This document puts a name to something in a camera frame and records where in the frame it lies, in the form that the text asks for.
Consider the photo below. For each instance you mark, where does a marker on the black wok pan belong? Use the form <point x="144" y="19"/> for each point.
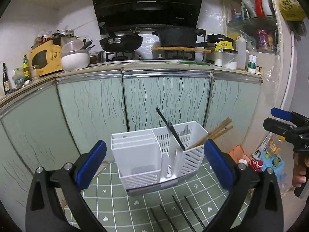
<point x="125" y="41"/>

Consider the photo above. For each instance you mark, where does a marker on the clear lidded canister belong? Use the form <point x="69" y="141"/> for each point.
<point x="229" y="59"/>

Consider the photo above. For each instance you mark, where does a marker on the black cast iron pot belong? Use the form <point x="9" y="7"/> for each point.
<point x="179" y="36"/>

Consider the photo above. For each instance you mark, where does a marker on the white squeeze bottle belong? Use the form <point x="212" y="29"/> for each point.
<point x="241" y="53"/>

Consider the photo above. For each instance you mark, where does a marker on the black chopstick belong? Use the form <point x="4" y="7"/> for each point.
<point x="183" y="214"/>
<point x="194" y="212"/>
<point x="157" y="221"/>
<point x="168" y="218"/>
<point x="163" y="118"/>
<point x="174" y="133"/>

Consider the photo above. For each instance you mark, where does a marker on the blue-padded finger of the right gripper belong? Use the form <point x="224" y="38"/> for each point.
<point x="296" y="119"/>
<point x="282" y="129"/>

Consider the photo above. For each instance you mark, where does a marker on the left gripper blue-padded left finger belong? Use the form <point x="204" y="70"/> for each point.
<point x="75" y="177"/>

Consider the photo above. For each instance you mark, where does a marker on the dark soy sauce bottle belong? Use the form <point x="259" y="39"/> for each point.
<point x="6" y="83"/>

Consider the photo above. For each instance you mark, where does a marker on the yellow plastic bag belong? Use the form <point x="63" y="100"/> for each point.
<point x="291" y="10"/>

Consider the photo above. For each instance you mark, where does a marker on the white ceramic bowl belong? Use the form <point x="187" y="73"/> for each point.
<point x="75" y="55"/>

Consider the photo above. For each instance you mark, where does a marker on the blue toy container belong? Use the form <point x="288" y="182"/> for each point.
<point x="275" y="162"/>

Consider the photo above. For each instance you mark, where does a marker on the wooden cutting board on stove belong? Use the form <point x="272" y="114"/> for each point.
<point x="159" y="48"/>

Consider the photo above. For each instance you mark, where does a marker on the red capped bottle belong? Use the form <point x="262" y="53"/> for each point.
<point x="256" y="165"/>

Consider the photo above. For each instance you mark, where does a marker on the green label white jar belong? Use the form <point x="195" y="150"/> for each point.
<point x="251" y="67"/>

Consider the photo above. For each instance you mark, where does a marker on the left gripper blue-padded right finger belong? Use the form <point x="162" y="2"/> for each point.
<point x="237" y="179"/>

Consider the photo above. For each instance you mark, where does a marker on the green checkered tablecloth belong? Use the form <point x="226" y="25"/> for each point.
<point x="117" y="211"/>

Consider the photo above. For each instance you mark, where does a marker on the black range hood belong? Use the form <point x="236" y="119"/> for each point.
<point x="120" y="14"/>

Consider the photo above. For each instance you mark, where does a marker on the yellow microwave oven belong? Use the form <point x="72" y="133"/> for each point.
<point x="46" y="58"/>

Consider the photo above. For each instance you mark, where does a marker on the person's right hand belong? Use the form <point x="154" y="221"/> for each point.
<point x="299" y="169"/>

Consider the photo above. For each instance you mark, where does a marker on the green glass bottle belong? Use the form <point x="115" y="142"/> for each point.
<point x="26" y="68"/>

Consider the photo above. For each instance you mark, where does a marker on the white plastic utensil holder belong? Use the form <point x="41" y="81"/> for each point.
<point x="150" y="160"/>

